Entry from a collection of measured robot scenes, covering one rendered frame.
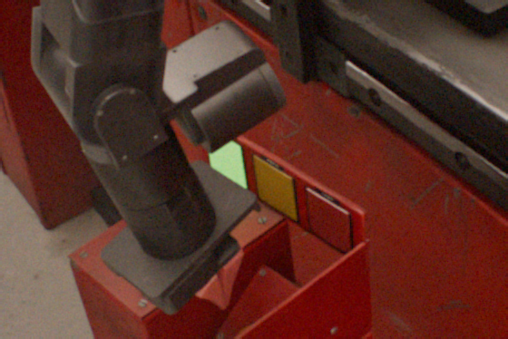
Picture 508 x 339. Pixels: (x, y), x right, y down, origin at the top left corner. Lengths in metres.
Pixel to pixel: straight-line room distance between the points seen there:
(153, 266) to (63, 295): 1.28
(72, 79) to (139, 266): 0.19
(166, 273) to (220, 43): 0.16
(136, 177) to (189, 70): 0.07
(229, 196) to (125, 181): 0.10
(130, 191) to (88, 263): 0.23
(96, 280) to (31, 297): 1.15
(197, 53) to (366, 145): 0.40
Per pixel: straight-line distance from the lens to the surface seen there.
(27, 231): 2.18
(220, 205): 0.76
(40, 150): 2.05
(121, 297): 0.87
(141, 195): 0.69
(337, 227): 0.85
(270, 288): 0.91
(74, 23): 0.58
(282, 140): 1.21
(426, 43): 0.94
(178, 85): 0.66
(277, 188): 0.89
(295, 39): 1.04
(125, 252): 0.76
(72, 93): 0.61
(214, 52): 0.68
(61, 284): 2.04
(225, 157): 0.93
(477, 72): 0.90
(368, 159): 1.06
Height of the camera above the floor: 1.39
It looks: 39 degrees down
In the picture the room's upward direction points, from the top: 8 degrees counter-clockwise
